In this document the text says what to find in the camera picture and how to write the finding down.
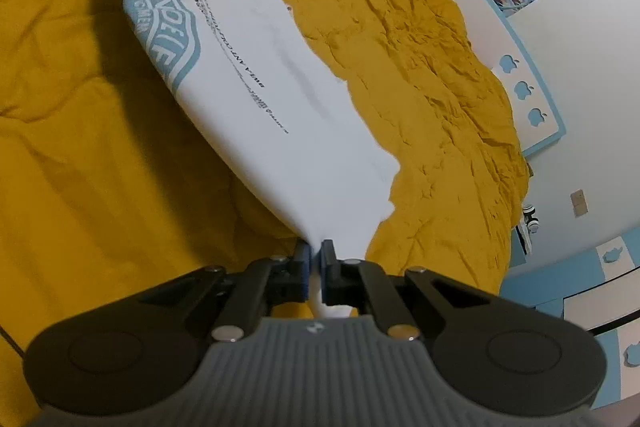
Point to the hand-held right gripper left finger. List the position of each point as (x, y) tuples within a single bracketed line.
[(301, 274)]

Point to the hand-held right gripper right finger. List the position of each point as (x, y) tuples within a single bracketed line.
[(328, 274)]

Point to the white printed sweatshirt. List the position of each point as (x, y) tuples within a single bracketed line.
[(250, 57)]

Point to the blue nightstand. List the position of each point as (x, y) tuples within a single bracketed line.
[(522, 247)]

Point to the black white headphones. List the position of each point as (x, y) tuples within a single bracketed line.
[(531, 217)]

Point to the yellow quilted blanket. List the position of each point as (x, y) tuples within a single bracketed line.
[(75, 157)]

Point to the blue white wardrobe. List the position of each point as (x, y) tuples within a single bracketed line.
[(600, 297)]

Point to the white blue bed headboard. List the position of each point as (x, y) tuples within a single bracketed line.
[(480, 22)]

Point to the beige wall socket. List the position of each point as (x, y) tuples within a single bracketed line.
[(579, 203)]

